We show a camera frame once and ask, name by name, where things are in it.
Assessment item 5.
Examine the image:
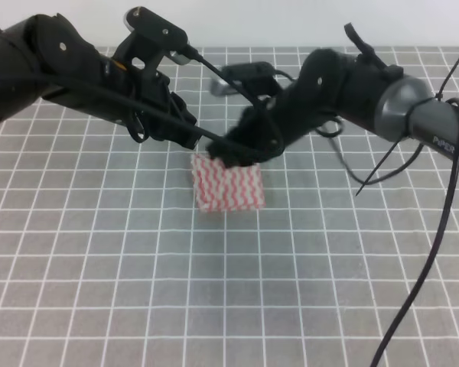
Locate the black cable tie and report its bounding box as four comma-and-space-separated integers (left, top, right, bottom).
354, 34, 459, 197

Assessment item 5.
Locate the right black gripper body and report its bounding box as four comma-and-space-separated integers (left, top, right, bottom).
207, 49, 352, 167

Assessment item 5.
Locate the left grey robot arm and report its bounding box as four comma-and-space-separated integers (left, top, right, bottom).
0, 7, 200, 149

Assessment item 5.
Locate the black camera cable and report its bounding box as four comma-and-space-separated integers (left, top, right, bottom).
313, 97, 459, 367
0, 45, 284, 164

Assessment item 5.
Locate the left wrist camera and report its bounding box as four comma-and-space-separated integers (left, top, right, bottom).
124, 6, 190, 66

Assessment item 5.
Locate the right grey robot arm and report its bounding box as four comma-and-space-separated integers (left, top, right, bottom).
207, 24, 459, 167

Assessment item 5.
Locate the pink white wavy towel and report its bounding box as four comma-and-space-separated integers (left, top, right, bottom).
191, 154, 265, 213

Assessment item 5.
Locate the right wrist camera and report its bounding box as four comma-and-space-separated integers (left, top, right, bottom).
210, 61, 282, 98

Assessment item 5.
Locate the left black camera cable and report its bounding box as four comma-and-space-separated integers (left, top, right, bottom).
0, 45, 284, 164

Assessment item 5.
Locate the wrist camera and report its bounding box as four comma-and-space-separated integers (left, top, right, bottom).
210, 61, 282, 98
124, 6, 190, 66

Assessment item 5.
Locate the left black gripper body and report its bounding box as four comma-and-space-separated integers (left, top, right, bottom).
49, 45, 197, 149

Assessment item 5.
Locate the right black camera cable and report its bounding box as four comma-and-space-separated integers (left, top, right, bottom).
313, 97, 459, 367

